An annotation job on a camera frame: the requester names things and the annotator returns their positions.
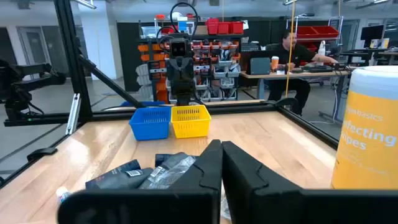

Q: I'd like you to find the silver aluminium bracket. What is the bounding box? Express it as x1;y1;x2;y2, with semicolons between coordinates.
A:
65;93;82;136

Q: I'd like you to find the black aluminium frame rail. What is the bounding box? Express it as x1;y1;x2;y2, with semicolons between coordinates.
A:
275;105;340;151
0;123;85;189
3;101;278;128

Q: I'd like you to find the black vertical frame post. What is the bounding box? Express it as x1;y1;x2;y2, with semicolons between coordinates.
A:
54;0;93;121

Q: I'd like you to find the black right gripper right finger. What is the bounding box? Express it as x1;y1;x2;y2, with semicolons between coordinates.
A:
221;141;398;224

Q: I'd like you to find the wide red storage bin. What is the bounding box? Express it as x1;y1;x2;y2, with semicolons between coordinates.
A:
312;25;340;39
295;26;320;39

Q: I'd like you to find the dark grey handheld device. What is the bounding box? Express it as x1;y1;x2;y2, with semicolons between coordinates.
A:
102;167;155;190

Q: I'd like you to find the yellow disinfecting wipes canister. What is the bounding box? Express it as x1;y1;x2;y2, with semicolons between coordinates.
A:
330;65;398;190

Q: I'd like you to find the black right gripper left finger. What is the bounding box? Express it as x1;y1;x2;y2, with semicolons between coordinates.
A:
57;139;224;224

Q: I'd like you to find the blue plastic basket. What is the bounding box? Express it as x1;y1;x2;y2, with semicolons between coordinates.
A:
129;106;172;141

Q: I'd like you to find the dark blue toiletry tube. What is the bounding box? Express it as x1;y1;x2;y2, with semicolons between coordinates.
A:
85;159;142;190

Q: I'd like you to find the grey laptop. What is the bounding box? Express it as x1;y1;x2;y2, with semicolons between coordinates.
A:
249;57;271;76

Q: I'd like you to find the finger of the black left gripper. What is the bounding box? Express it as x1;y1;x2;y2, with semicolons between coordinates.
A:
172;59;182;80
180;59;189;80

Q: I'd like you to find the person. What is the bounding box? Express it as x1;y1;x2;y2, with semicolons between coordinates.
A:
266;29;340;116

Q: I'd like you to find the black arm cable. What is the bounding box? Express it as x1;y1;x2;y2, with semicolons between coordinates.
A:
156;1;200;43

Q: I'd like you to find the white spray bottle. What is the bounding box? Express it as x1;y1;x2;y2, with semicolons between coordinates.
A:
317;40;326;66

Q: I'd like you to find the clear plastic toiletry packet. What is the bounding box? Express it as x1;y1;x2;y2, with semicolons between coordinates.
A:
138;152;197;190

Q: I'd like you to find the yellow plastic basket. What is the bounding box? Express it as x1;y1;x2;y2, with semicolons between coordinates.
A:
170;105;212;139

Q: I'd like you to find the wooden office desk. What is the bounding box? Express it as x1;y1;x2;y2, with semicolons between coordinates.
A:
241;68;352;125

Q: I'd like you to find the small white toiletry bottle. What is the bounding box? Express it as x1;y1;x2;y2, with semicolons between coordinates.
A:
55;185;73;206

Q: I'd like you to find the black diagonal frame brace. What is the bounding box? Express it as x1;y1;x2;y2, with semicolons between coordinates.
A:
77;54;146;109

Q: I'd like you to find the yellow hanging cable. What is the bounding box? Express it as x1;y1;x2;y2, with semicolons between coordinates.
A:
284;0;297;98

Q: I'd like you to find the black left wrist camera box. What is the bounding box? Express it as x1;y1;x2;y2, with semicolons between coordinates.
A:
169;37;191;58

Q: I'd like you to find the black computer monitor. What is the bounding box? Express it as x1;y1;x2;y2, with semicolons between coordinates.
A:
360;24;385;48

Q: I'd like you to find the parts shelf rack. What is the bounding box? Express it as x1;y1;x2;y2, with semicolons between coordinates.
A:
136;18;243;104

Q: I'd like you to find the black keyboard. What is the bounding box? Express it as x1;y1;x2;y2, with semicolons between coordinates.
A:
306;65;335;73

